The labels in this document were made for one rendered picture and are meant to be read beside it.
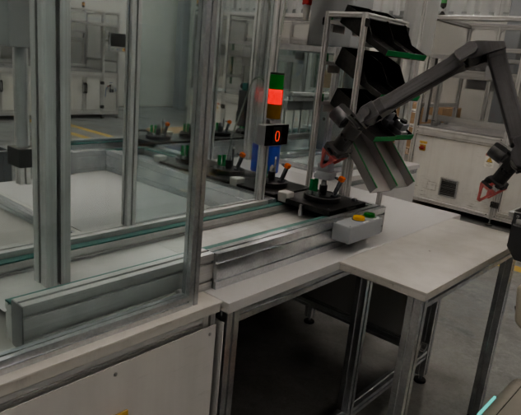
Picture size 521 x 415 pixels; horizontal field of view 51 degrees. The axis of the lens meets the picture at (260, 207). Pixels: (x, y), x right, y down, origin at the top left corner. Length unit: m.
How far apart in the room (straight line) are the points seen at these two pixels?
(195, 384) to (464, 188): 5.06
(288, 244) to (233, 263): 0.24
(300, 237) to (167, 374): 0.61
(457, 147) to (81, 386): 5.40
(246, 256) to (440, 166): 4.93
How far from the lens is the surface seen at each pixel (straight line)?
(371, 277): 1.72
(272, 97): 1.91
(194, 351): 1.41
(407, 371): 1.78
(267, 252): 1.58
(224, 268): 1.46
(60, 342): 1.17
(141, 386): 1.33
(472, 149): 6.16
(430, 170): 6.36
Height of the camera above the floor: 1.46
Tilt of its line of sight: 15 degrees down
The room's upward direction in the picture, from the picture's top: 5 degrees clockwise
